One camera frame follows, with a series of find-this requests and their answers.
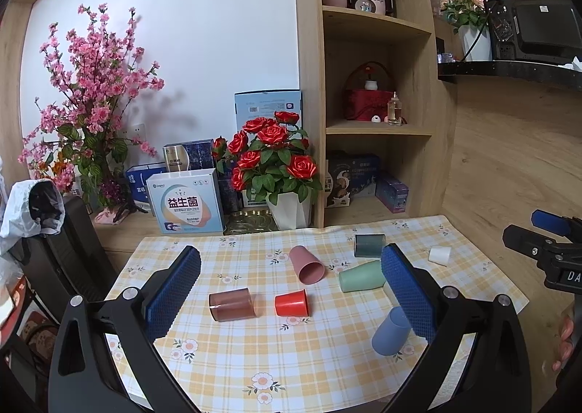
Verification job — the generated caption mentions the white faceted flower pot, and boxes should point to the white faceted flower pot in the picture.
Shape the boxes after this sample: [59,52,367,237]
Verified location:
[265,189,312,230]

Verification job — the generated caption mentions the white plastic bag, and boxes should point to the white plastic bag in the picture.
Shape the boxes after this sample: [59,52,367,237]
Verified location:
[0,180,67,254]

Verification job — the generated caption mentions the red basket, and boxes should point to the red basket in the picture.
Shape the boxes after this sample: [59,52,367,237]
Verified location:
[342,61,397,121]

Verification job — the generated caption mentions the red rose bouquet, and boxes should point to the red rose bouquet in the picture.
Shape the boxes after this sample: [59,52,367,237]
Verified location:
[211,111,324,207]

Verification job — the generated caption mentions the red cup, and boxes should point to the red cup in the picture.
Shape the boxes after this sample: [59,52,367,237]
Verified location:
[274,289,312,317]

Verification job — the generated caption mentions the blue cup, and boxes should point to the blue cup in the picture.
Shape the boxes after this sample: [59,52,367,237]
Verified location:
[371,306,414,356]

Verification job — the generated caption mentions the tall blue and white box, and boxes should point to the tall blue and white box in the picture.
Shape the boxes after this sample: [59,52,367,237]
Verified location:
[234,89,303,143]

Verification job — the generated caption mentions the glass perfume bottle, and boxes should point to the glass perfume bottle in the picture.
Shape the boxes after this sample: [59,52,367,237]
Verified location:
[387,92,403,126]

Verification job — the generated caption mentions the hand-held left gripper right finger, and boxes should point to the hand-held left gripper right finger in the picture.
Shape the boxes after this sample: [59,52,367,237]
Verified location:
[381,243,533,413]

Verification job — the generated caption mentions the dark green cup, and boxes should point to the dark green cup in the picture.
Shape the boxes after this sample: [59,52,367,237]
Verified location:
[354,234,387,258]

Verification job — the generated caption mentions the white plant pot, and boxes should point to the white plant pot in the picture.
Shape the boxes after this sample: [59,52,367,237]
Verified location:
[457,24,494,61]

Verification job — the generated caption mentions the gold tray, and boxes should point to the gold tray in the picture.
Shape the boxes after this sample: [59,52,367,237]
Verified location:
[224,208,279,236]

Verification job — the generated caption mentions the black monitor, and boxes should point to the black monitor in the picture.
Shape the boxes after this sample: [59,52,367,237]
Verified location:
[483,0,582,65]

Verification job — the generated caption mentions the light green cup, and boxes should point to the light green cup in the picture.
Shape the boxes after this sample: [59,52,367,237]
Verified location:
[338,259,387,293]

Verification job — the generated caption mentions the small black tripod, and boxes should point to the small black tripod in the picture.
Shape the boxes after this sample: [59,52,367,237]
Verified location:
[111,199,151,225]

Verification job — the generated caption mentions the wooden shelf unit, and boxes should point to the wooden shelf unit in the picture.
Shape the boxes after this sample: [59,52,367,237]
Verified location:
[293,0,460,228]

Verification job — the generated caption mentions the pink cup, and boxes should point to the pink cup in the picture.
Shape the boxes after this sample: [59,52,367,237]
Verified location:
[290,245,326,283]

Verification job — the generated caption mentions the black shelf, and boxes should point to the black shelf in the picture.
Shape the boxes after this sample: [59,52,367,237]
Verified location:
[437,59,582,92]

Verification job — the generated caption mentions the blue and white carton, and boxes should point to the blue and white carton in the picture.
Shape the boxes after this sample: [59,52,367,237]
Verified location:
[125,163,168,216]

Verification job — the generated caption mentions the yellow plaid tablecloth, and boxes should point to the yellow plaid tablecloth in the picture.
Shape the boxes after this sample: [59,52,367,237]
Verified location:
[101,215,530,413]

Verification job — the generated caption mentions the dark blue patterned box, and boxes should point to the dark blue patterned box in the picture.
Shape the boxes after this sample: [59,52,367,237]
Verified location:
[163,138,242,216]

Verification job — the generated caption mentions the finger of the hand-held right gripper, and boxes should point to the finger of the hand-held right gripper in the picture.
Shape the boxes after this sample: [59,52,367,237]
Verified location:
[502,225,553,261]
[531,209,582,241]

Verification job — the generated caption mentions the black chair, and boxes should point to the black chair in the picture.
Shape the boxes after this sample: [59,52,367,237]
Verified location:
[9,195,114,327]

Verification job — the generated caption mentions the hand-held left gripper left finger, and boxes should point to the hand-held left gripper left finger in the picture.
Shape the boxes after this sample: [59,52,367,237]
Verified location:
[48,246,203,413]

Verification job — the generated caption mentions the purple box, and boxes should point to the purple box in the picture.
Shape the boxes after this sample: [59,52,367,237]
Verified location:
[375,174,410,214]

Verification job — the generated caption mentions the pink blossom artificial flowers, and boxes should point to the pink blossom artificial flowers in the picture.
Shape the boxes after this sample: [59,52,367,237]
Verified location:
[18,4,165,209]

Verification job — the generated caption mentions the brown transparent cup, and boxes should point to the brown transparent cup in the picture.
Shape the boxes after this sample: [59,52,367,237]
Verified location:
[208,288,259,322]

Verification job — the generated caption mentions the dark blue illustrated box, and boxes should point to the dark blue illustrated box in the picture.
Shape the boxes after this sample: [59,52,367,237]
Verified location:
[326,153,383,209]

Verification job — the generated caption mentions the peach rose plant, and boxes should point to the peach rose plant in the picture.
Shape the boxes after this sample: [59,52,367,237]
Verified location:
[439,0,500,35]

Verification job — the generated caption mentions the person's right hand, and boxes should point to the person's right hand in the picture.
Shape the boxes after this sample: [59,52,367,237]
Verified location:
[548,308,579,375]

